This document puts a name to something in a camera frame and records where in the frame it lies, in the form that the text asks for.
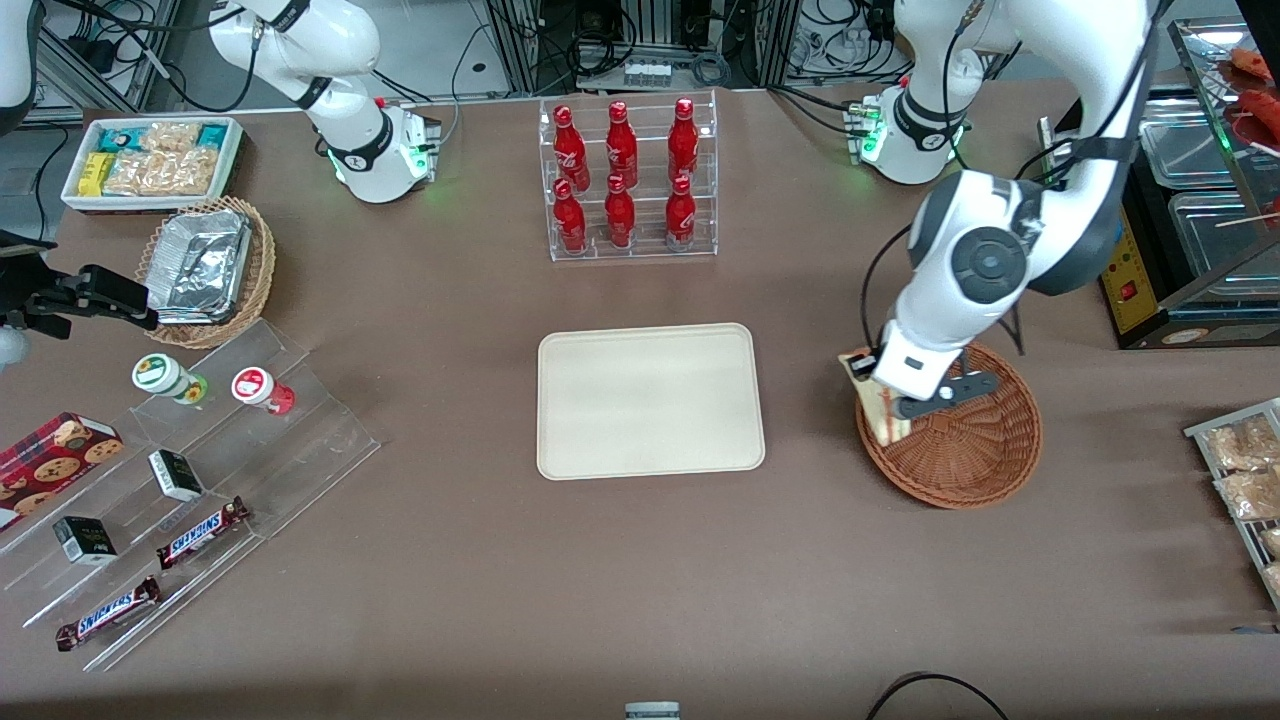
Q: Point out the clear acrylic bottle rack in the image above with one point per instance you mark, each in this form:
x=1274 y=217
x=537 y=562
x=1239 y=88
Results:
x=645 y=150

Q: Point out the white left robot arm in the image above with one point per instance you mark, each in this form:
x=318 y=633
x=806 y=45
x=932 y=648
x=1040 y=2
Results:
x=990 y=262

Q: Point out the beige plastic tray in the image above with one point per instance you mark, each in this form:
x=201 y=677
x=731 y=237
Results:
x=650 y=400

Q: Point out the small black box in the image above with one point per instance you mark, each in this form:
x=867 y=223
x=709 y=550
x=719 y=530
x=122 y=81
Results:
x=175 y=475
x=85 y=540

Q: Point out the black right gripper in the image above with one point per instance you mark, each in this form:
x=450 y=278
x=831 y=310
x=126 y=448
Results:
x=32 y=297

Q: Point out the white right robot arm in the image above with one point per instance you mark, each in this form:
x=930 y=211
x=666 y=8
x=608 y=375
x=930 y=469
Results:
x=370 y=160

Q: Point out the white power strip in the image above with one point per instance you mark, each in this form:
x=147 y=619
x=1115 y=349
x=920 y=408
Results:
x=647 y=73

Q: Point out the black food warmer display case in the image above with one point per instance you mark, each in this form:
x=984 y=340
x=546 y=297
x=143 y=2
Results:
x=1130 y=290

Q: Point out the yellow snack pack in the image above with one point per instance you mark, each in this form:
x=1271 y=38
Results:
x=95 y=173

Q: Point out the clear bag of crackers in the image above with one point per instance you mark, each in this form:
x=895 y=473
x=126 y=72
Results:
x=1250 y=495
x=1240 y=445

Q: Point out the wooden skewer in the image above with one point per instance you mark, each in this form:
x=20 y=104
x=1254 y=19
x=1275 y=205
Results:
x=1250 y=218

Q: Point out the bag of rice crackers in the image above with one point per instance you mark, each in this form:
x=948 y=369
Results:
x=165 y=173
x=170 y=137

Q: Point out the triangle sandwich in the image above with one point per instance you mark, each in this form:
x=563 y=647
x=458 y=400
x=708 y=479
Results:
x=885 y=425

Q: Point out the Snickers bar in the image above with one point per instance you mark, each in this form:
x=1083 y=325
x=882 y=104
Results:
x=108 y=613
x=200 y=533

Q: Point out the clear acrylic stepped shelf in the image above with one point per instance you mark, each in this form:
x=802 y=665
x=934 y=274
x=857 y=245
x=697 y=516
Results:
x=300 y=440

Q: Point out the red lid cup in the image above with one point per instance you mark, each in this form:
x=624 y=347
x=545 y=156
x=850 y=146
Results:
x=255 y=387

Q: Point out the red cola bottle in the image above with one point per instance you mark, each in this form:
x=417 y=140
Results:
x=680 y=218
x=571 y=150
x=621 y=148
x=620 y=218
x=570 y=222
x=683 y=145

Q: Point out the small wicker basket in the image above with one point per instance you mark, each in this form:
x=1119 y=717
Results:
x=262 y=270

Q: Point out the round brown wicker basket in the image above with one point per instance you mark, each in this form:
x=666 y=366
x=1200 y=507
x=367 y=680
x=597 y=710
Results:
x=980 y=450

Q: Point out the teal snack pack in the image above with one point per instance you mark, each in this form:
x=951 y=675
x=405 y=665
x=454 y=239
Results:
x=212 y=135
x=122 y=137

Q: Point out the small gray device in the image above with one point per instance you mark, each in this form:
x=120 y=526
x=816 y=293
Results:
x=652 y=712

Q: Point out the red cookie box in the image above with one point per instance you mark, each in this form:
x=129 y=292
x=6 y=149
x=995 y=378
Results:
x=50 y=465

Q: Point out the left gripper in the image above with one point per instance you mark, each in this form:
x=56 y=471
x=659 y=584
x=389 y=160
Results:
x=856 y=368

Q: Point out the white snack bin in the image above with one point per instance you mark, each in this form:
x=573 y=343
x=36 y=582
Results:
x=72 y=195

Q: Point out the green lid cup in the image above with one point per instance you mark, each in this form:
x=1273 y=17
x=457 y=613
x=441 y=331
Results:
x=160 y=375

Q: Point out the steel warmer pan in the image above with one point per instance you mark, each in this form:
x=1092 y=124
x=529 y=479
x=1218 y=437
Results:
x=1215 y=240
x=1190 y=145

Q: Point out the stacked foil containers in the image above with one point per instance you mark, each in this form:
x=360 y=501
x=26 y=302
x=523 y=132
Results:
x=200 y=265

